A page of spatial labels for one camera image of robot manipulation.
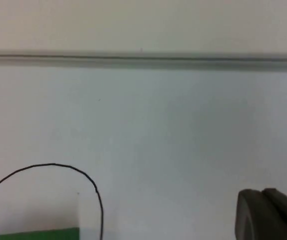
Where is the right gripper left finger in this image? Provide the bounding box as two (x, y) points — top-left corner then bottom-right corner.
(234, 189), (287, 240)

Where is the grey-framed whiteboard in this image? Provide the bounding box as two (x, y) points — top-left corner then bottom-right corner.
(0, 51), (287, 240)

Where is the green cube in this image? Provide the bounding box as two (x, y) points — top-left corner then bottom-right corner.
(0, 226), (81, 240)

